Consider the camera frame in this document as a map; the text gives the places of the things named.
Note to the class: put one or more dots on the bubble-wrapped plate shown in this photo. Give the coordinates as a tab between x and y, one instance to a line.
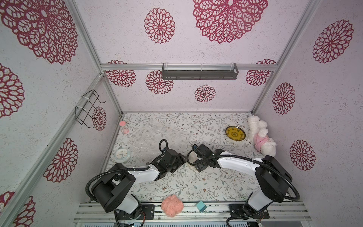
192	159
235	133

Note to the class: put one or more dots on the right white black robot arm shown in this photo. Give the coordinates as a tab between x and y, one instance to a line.
274	181

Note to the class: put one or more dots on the white plush poodle pink shirt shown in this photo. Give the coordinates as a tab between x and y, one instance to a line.
259	137

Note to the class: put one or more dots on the pink fluffy ball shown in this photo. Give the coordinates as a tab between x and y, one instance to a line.
172	206

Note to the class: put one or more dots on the teal small cube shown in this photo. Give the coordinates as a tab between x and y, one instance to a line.
201	206

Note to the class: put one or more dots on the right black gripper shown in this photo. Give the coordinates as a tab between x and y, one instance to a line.
199	160

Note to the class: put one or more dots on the black wire wall rack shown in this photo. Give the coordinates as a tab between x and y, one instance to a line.
91	114

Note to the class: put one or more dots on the aluminium front rail frame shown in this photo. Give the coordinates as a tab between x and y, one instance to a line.
215	212

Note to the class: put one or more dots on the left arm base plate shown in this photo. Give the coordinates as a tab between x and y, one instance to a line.
143	212

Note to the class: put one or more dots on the white round clock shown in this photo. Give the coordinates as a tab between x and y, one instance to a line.
122	155

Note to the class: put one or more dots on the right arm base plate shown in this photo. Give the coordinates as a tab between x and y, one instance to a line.
245	211

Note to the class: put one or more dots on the small pink cup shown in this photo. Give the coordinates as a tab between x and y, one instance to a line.
125	131

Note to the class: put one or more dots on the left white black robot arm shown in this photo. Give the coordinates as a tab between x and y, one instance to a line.
111	189

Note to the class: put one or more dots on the black wall shelf rail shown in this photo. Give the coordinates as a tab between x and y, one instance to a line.
200	74

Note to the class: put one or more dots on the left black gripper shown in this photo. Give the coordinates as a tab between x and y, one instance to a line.
180	160

